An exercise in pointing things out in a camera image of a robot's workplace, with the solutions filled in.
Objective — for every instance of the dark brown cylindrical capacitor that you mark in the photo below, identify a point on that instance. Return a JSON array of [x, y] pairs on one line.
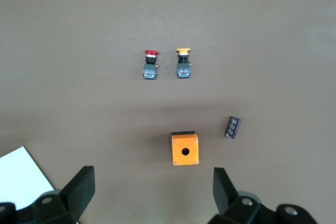
[[232, 127]]

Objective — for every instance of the red mushroom push button switch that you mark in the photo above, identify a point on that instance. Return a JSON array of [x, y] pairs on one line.
[[150, 68]]

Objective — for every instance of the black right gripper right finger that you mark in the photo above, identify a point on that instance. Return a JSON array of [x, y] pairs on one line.
[[223, 192]]

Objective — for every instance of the yellow mushroom push button switch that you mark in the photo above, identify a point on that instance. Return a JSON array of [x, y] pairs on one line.
[[183, 66]]

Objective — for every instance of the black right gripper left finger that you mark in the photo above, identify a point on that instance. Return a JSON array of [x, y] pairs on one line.
[[81, 190]]

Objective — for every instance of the orange button enclosure box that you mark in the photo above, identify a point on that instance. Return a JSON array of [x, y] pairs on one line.
[[191, 153]]

